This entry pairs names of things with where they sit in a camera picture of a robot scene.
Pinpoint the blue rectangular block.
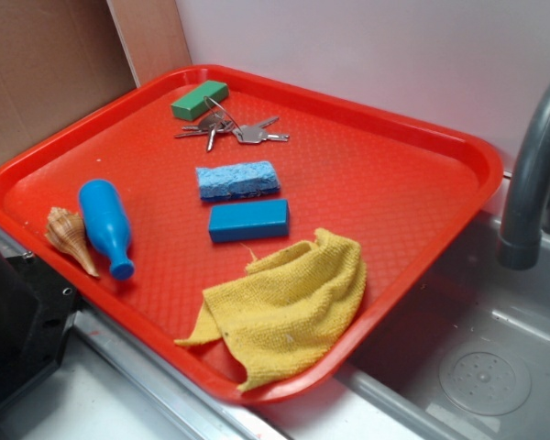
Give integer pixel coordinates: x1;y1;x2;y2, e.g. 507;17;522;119
208;199;290;243

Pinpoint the blue sponge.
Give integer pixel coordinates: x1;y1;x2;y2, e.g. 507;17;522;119
195;160;281;203

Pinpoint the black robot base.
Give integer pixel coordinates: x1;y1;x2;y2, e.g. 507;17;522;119
0;251;79;412

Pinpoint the red plastic tray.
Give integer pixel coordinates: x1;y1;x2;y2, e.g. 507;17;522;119
0;66;503;405

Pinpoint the silver key right bunch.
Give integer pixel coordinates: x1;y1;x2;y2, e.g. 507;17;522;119
232;116;290;145

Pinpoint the silver key bunch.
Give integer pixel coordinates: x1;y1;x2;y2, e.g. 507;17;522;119
232;116;290;145
174;112;235;152

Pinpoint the yellow microfiber cloth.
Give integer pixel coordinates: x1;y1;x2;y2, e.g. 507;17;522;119
175;228;367;392

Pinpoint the silver key left bunch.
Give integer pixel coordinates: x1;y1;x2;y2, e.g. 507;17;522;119
174;112;235;152

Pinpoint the green rectangular block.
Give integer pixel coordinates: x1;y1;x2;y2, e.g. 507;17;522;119
170;80;229;122

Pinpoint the blue plastic bottle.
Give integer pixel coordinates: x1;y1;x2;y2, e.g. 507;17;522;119
79;179;135;281

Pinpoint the brown spiral seashell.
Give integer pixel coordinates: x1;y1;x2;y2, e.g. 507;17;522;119
45;206;99;278

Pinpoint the grey plastic sink basin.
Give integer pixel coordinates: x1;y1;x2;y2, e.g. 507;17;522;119
262;189;550;439

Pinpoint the grey sink faucet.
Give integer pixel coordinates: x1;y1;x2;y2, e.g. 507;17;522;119
497;85;550;270

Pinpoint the round sink drain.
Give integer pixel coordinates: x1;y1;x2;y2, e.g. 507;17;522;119
438;347;532;416

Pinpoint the brown cardboard panel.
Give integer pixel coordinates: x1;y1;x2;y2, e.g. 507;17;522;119
0;1;191;165

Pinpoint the silver key ring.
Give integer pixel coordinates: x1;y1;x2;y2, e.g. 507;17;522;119
203;94;242;131

